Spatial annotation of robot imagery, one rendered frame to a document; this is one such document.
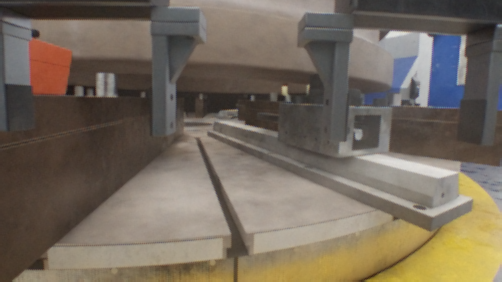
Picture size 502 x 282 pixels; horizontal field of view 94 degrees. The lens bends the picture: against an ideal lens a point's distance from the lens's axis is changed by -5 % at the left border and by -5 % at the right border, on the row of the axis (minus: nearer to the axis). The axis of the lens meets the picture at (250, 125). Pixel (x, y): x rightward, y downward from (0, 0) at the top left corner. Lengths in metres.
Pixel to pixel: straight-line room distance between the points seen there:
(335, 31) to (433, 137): 2.04
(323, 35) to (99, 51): 1.15
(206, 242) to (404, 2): 0.69
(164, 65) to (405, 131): 2.11
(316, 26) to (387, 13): 0.05
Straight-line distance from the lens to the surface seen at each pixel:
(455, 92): 5.43
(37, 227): 0.76
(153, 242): 0.76
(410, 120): 2.22
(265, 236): 0.79
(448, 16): 0.25
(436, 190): 1.00
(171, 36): 0.21
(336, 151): 1.08
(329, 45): 0.22
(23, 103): 0.29
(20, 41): 0.30
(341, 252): 1.04
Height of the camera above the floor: 0.69
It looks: 6 degrees down
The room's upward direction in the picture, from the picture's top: 2 degrees clockwise
